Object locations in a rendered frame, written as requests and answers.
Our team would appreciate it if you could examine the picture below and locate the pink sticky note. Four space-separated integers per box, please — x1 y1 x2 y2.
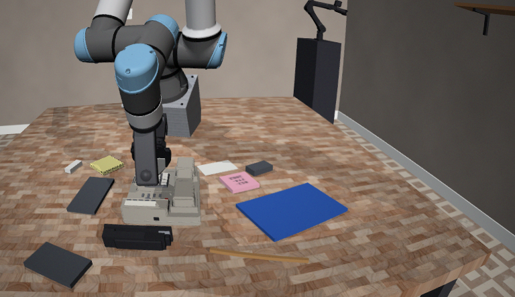
219 172 260 194

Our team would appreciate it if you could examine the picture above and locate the beige desk phone base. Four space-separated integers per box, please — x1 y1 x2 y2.
121 166 201 226

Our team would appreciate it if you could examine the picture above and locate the white paper sheet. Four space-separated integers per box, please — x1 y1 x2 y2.
197 160 238 176

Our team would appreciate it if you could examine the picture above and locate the yellow-brown thin rod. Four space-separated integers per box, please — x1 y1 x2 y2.
210 247 309 263

